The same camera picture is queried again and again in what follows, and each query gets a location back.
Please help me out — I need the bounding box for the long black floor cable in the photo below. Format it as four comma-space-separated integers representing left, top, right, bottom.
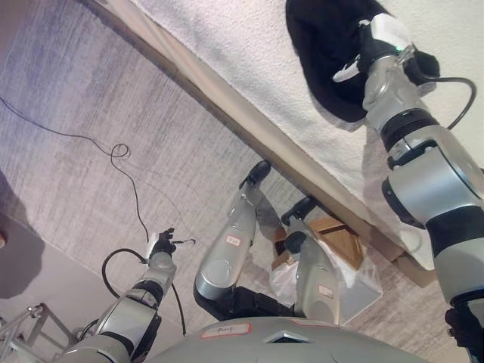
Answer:
0, 96, 150, 241

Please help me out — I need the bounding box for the beige duvet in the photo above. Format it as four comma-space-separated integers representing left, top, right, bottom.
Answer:
128, 0, 402, 243

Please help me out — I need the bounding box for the black right robot foot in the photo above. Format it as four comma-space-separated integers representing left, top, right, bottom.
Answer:
281, 196, 315, 225

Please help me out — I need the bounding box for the white basket liner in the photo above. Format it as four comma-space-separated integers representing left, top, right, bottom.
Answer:
269, 241, 383, 327

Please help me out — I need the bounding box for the black robot waist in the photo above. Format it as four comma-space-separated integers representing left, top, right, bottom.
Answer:
194, 284, 300, 319

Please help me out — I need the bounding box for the black garment with white print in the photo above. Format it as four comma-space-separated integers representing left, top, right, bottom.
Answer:
284, 0, 442, 124

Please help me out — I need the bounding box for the silver metal rack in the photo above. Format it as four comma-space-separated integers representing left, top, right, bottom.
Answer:
0, 302, 82, 363

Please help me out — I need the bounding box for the black left robot foot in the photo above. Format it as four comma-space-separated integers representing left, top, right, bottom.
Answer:
238, 160, 272, 188

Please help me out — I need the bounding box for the silver left robot leg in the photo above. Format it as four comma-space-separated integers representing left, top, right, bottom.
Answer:
194, 180, 260, 302

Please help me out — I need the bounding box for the silver robot leg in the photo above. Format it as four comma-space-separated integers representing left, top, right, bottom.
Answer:
283, 221, 342, 324
194, 180, 260, 302

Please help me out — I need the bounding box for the grey robot torso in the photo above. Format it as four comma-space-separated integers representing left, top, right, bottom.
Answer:
147, 316, 432, 363

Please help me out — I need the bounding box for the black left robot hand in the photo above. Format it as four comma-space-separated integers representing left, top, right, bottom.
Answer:
149, 228, 177, 256

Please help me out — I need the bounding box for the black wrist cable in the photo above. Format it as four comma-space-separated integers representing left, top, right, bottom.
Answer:
414, 76, 478, 130
101, 247, 188, 338

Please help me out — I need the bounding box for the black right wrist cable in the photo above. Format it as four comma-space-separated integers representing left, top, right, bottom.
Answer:
414, 76, 478, 130

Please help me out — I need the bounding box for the black robot foot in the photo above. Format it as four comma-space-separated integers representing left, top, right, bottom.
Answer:
238, 160, 272, 188
281, 196, 315, 225

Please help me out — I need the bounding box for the white fleece bed blanket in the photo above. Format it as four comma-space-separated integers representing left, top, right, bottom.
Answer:
130, 0, 484, 271

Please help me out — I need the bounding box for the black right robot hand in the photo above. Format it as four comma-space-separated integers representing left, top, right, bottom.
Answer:
332, 13, 414, 82

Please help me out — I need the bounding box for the grey blue rug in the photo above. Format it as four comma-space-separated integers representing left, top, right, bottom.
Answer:
0, 0, 484, 363

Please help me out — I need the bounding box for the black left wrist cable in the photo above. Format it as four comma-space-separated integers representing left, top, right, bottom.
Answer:
101, 247, 188, 338

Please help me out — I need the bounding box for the silver right robot leg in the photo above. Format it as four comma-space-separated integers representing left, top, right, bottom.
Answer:
283, 221, 342, 324

